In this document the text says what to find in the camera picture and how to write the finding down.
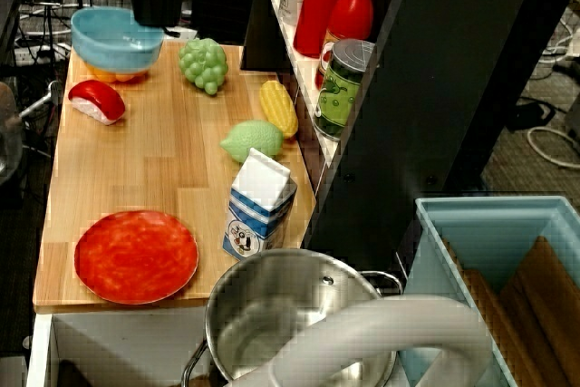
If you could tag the black floor device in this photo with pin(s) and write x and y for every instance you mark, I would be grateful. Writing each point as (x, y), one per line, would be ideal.
(530, 115)

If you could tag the white cabinet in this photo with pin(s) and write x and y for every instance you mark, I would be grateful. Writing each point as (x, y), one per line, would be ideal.
(127, 346)

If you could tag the red toy sushi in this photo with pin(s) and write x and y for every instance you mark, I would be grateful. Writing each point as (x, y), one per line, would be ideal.
(97, 99)

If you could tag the red ketchup bottle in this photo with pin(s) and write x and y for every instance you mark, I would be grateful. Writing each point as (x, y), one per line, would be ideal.
(319, 2)

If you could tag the white shelf board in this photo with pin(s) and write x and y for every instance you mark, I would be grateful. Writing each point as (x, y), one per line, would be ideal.
(304, 70)

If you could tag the orange red plate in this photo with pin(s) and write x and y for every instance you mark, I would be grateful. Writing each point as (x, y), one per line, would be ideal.
(136, 258)

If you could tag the light blue plastic bin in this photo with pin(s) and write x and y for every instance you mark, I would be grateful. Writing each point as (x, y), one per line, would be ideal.
(480, 224)

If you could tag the stainless steel pot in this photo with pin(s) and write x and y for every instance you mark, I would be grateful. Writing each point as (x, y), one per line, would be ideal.
(267, 296)

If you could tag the brown wooden board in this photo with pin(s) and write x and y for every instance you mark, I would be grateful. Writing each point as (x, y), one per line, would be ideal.
(489, 314)
(548, 296)

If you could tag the green peas can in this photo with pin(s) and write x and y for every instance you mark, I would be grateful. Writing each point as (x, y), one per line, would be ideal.
(340, 88)

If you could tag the silver metal rod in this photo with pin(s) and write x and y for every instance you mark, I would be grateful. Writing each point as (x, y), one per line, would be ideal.
(38, 101)

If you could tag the yellow toy corn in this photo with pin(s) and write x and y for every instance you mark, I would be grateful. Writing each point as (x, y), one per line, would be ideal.
(278, 108)

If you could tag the green toy grapes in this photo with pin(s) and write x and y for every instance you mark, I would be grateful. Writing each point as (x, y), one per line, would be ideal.
(204, 63)

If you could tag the red narrow-neck sauce bottle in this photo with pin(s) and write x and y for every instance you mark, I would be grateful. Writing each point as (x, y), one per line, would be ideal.
(355, 11)

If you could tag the white power strip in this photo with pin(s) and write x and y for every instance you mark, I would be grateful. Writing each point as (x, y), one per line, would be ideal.
(27, 56)

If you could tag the blue white milk carton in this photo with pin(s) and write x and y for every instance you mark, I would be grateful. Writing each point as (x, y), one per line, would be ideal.
(256, 215)

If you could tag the black shelf frame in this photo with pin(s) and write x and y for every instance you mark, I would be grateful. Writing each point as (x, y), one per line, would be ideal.
(430, 88)

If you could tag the light blue bowl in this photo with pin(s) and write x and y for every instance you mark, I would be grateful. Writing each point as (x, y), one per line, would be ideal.
(109, 42)

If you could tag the green toy lemon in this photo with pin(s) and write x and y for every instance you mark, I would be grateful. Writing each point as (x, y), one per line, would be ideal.
(254, 140)

